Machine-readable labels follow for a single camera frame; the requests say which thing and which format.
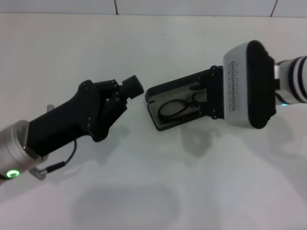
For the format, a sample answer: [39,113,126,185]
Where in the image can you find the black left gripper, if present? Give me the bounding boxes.
[25,75,144,159]

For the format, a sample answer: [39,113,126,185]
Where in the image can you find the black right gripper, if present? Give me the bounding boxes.
[190,65,226,120]

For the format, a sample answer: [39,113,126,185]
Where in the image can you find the black glasses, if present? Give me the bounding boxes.
[157,92,210,120]

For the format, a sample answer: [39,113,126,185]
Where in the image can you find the black glasses case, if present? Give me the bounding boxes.
[144,69,225,132]

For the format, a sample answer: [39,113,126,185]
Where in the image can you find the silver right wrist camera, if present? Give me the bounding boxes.
[222,40,279,129]

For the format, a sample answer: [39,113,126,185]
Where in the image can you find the black cable with metal plug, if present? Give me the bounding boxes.
[29,138,78,180]

